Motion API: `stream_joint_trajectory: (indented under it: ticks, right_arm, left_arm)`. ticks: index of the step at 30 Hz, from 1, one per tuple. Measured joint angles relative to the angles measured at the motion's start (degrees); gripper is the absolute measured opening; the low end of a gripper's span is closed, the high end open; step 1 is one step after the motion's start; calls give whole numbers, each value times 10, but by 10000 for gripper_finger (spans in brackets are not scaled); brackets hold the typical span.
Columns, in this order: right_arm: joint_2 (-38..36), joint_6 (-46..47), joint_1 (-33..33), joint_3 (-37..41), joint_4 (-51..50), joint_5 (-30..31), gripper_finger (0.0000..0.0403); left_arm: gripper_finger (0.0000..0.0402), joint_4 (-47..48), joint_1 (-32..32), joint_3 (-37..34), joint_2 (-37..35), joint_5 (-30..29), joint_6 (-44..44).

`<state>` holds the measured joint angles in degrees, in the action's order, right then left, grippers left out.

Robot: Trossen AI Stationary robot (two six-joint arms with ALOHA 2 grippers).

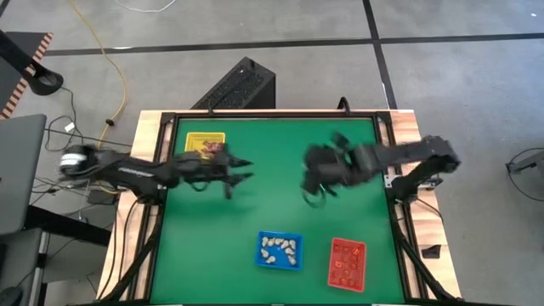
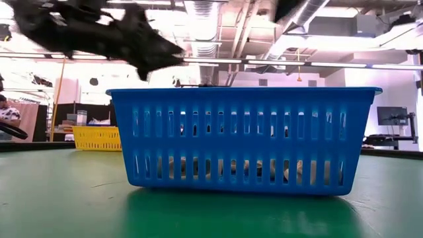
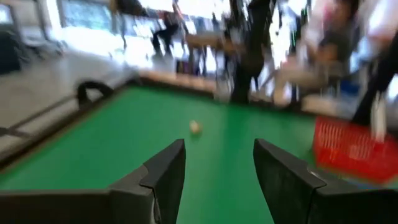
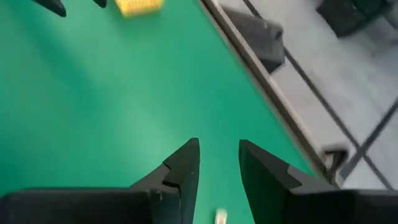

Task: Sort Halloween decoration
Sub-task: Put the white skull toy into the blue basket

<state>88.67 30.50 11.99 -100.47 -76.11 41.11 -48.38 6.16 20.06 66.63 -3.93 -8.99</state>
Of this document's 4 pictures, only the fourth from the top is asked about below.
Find black table frame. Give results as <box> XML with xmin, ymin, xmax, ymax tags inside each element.
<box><xmin>198</xmin><ymin>0</ymin><xmax>341</xmax><ymax>189</ymax></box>

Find green table mat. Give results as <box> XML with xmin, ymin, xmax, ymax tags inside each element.
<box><xmin>0</xmin><ymin>0</ymin><xmax>318</xmax><ymax>224</ymax></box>

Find black computer tower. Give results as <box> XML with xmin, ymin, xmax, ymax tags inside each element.
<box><xmin>221</xmin><ymin>5</ymin><xmax>286</xmax><ymax>75</ymax></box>

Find black stand base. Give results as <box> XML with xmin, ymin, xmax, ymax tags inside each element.
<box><xmin>316</xmin><ymin>0</ymin><xmax>394</xmax><ymax>39</ymax></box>

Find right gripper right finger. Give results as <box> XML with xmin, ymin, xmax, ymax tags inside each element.
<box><xmin>238</xmin><ymin>139</ymin><xmax>398</xmax><ymax>224</ymax></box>

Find yellow plastic basket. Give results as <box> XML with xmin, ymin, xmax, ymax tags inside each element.
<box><xmin>114</xmin><ymin>0</ymin><xmax>165</xmax><ymax>18</ymax></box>

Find white skull decoration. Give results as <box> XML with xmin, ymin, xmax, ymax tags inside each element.
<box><xmin>214</xmin><ymin>208</ymin><xmax>228</xmax><ymax>224</ymax></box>

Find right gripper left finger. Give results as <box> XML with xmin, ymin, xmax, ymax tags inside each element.
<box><xmin>0</xmin><ymin>138</ymin><xmax>201</xmax><ymax>224</ymax></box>

